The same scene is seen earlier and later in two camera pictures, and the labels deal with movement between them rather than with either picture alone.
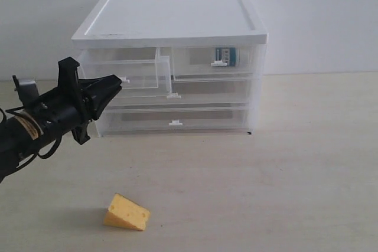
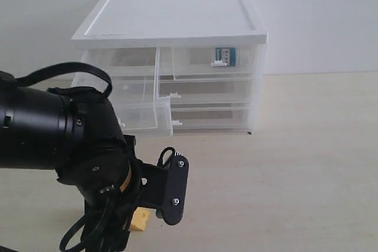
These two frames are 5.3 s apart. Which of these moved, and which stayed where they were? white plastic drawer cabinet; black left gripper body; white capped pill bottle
Moved: black left gripper body
Stayed: white capped pill bottle; white plastic drawer cabinet
